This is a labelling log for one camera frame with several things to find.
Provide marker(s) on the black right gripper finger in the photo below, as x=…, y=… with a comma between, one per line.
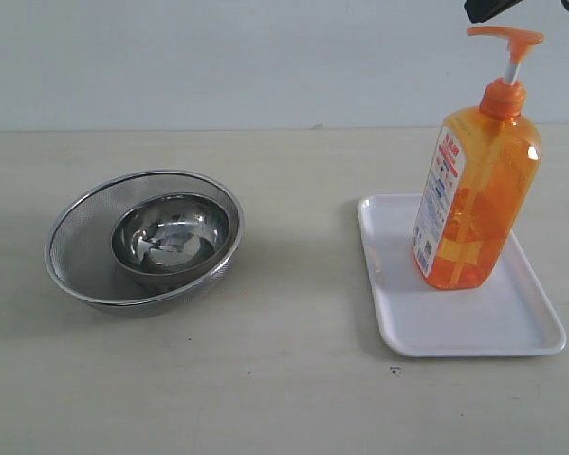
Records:
x=481, y=11

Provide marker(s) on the orange dish soap pump bottle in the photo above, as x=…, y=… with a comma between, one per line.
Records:
x=485, y=160

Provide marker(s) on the small stainless steel bowl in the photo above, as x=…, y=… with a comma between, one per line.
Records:
x=172, y=240

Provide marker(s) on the white plastic tray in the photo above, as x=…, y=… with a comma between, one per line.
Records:
x=509, y=315

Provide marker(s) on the steel mesh colander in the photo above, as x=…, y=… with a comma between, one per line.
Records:
x=78, y=254

